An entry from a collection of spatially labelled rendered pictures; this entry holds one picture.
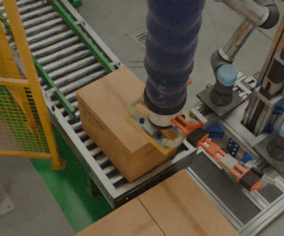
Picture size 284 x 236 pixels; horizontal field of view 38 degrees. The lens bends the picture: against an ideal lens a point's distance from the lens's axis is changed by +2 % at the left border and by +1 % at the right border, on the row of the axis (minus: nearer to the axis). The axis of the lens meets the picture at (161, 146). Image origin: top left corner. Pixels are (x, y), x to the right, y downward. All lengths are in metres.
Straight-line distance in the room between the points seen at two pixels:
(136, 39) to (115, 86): 1.80
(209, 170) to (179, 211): 0.68
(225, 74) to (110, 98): 0.75
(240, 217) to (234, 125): 0.82
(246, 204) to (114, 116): 1.26
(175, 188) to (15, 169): 1.43
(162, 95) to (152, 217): 0.97
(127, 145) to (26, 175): 1.30
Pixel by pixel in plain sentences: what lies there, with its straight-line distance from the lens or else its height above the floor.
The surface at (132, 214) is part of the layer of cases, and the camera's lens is 2.64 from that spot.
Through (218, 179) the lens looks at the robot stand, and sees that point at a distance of 3.21.
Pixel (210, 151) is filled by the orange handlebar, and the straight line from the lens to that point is 2.05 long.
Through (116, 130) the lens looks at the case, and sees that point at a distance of 2.47.
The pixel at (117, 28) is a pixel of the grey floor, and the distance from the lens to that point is 4.56.
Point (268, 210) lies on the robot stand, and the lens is 3.17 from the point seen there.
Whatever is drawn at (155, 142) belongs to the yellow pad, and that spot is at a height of 1.14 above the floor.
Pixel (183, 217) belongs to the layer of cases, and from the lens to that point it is 2.65.
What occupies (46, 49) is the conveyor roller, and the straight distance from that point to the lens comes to 3.57.
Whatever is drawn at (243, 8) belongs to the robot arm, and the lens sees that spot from 2.10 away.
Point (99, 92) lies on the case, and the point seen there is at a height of 0.95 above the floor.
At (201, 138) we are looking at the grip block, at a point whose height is 1.27.
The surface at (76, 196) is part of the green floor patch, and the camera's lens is 3.33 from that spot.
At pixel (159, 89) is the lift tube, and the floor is 1.52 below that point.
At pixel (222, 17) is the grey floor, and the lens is 4.85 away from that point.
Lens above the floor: 2.96
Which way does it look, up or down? 56 degrees down
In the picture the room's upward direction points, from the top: 7 degrees clockwise
